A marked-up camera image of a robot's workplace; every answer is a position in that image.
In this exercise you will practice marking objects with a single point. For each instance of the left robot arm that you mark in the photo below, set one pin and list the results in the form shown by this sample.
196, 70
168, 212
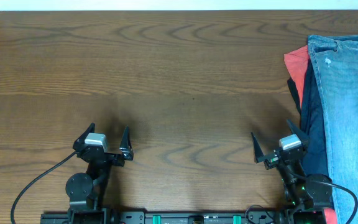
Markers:
86, 189

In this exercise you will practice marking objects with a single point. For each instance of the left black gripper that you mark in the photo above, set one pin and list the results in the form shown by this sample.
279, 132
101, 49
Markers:
113, 157

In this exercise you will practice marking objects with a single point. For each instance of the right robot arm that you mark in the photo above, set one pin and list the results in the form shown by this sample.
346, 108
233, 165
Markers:
307, 195

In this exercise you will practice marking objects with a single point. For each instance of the dark navy garment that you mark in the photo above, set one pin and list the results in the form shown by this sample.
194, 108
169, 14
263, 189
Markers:
312, 123

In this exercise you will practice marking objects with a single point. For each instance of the red t-shirt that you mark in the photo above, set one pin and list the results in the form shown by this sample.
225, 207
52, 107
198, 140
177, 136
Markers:
296, 63

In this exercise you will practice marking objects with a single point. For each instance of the black garment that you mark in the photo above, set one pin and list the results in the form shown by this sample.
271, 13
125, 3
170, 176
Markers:
294, 93

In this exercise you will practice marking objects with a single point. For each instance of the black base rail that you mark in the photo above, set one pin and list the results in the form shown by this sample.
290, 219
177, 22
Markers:
256, 216

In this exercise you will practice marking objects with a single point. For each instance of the light blue denim jeans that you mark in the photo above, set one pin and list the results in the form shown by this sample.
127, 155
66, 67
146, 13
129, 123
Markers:
335, 65

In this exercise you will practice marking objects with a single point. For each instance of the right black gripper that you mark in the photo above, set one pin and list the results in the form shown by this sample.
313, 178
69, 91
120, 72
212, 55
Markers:
273, 159

